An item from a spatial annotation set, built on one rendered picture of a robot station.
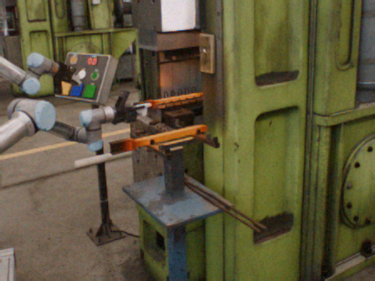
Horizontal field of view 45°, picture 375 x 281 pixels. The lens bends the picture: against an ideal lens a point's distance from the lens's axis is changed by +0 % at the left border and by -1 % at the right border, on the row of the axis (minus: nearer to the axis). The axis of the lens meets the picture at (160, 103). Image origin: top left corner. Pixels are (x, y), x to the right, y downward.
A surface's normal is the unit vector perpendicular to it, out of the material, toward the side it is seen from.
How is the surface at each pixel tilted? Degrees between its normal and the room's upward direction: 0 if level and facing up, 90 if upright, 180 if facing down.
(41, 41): 90
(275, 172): 90
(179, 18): 90
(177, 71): 90
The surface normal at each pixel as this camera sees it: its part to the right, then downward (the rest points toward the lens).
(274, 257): 0.50, 0.20
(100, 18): 0.39, 0.03
